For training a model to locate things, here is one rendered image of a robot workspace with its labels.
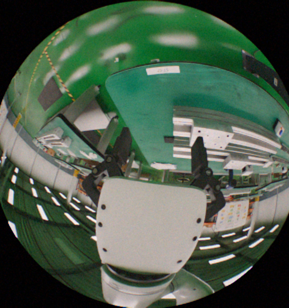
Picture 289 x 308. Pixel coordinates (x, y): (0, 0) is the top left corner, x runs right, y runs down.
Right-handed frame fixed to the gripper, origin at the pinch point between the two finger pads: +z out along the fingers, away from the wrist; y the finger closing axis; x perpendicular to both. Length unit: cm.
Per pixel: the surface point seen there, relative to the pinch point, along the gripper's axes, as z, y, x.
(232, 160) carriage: 14.7, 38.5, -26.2
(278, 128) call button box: 21, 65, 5
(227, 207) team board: -16, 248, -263
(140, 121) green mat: 29.7, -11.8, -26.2
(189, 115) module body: 22.2, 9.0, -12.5
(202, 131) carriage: 15.7, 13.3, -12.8
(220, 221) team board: -62, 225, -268
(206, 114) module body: 23.9, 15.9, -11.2
